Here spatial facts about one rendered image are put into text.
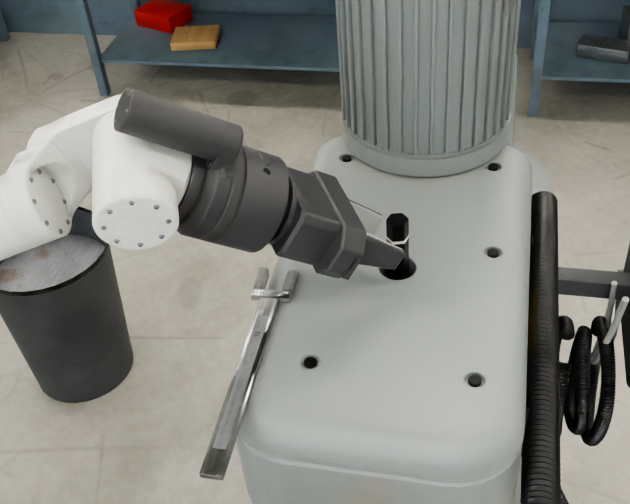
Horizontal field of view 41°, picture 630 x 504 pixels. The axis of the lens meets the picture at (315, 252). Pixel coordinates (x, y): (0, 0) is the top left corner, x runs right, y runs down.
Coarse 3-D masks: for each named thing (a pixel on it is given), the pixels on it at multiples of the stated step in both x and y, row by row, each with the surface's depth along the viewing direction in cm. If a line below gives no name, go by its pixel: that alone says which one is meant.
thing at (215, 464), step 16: (288, 272) 83; (256, 288) 81; (288, 288) 81; (272, 304) 79; (256, 320) 78; (272, 320) 78; (256, 336) 76; (256, 352) 75; (240, 368) 73; (256, 368) 73; (240, 384) 72; (224, 400) 71; (240, 400) 71; (224, 416) 69; (240, 416) 69; (224, 432) 68; (208, 448) 67; (224, 448) 67; (208, 464) 66; (224, 464) 66
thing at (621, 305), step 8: (608, 304) 116; (616, 304) 124; (624, 304) 110; (608, 312) 117; (616, 312) 113; (608, 320) 119; (616, 320) 113; (608, 328) 120; (616, 328) 115; (608, 336) 117; (592, 352) 127; (592, 360) 124
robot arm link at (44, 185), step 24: (120, 96) 68; (72, 120) 68; (96, 120) 67; (48, 144) 68; (72, 144) 69; (24, 168) 67; (48, 168) 69; (72, 168) 70; (0, 192) 66; (24, 192) 66; (48, 192) 69; (72, 192) 71; (24, 216) 66; (48, 216) 67; (72, 216) 71; (24, 240) 67; (48, 240) 68
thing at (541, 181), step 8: (528, 160) 152; (536, 160) 152; (536, 168) 150; (544, 168) 150; (536, 176) 148; (544, 176) 148; (536, 184) 146; (544, 184) 146; (552, 184) 146; (552, 192) 144; (520, 464) 164; (520, 472) 166; (520, 480) 168; (520, 488) 170
